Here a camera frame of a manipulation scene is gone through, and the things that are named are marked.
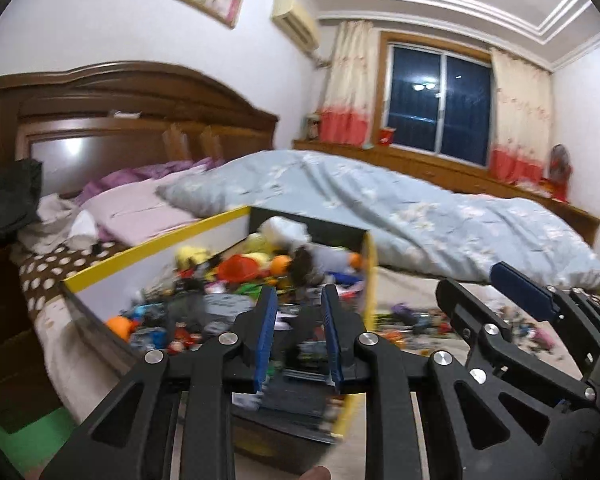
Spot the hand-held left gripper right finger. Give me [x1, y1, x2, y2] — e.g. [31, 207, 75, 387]
[321, 284, 538, 480]

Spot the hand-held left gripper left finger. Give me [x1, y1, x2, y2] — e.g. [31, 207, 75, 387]
[42, 285, 280, 480]

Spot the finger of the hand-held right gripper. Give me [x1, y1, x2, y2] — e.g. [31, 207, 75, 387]
[490, 261, 600, 366]
[435, 277, 600, 413]

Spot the pile of small toy bricks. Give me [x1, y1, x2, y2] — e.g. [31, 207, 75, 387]
[375, 302, 556, 356]

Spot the yellow toy storage box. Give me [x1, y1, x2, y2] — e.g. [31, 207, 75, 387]
[62, 205, 378, 461]

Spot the beige bed blanket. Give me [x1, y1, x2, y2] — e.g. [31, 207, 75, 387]
[30, 260, 600, 480]

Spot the heap of colourful toys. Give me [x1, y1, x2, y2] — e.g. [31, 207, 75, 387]
[105, 215, 366, 441]

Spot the red standing fan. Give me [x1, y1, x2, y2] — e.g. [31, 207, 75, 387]
[547, 144, 573, 203]

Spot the light blue floral duvet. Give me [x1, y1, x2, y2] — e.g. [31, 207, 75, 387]
[157, 149, 600, 291]

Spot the pink pillow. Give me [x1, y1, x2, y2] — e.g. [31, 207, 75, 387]
[82, 172, 206, 243]

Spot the cream and red curtain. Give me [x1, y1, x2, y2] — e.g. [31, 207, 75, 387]
[487, 47, 556, 186]
[317, 20, 381, 148]

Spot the wooden framed window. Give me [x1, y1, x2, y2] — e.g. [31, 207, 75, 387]
[380, 30, 501, 171]

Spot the brown polka dot blanket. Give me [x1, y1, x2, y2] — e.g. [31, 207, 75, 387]
[10, 240, 131, 311]

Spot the white cloth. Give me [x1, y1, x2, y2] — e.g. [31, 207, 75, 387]
[17, 192, 101, 256]

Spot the dark wooden headboard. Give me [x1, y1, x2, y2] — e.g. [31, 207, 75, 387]
[0, 61, 280, 201]

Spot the dark wooden nightstand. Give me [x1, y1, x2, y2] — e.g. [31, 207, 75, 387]
[0, 245, 63, 436]

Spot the black cloth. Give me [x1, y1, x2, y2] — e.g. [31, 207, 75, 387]
[0, 158, 43, 241]

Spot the cream wall air conditioner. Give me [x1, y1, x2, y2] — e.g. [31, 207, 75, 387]
[271, 0, 321, 52]

